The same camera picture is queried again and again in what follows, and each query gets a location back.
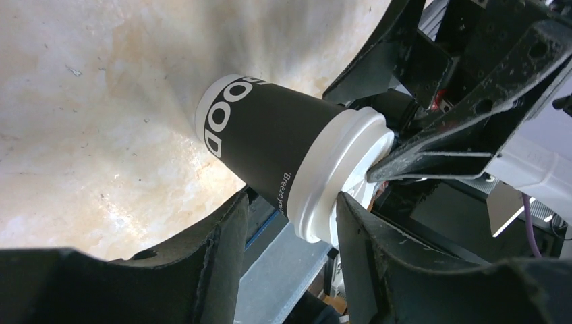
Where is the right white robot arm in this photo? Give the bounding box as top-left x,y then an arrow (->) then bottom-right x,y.
323,1 -> 571,220

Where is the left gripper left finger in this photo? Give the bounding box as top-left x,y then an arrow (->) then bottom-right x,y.
1,191 -> 249,323

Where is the black paper coffee cup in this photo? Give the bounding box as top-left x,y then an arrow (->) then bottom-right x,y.
195,74 -> 356,220

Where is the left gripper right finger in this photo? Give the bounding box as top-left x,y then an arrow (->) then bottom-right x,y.
336,192 -> 571,323

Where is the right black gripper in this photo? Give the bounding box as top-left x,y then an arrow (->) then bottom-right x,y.
322,1 -> 571,182

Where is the white plastic cup lid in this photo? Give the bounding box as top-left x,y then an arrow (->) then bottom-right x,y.
286,107 -> 395,246

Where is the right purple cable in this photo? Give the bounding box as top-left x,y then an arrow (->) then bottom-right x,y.
521,193 -> 544,259

